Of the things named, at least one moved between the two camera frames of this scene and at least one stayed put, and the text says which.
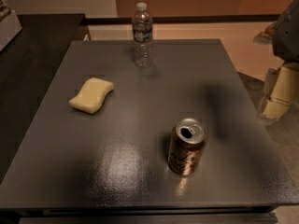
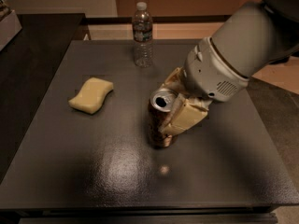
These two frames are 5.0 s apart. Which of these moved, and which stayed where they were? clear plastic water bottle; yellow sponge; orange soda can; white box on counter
Moved: orange soda can
Stayed: yellow sponge; clear plastic water bottle; white box on counter
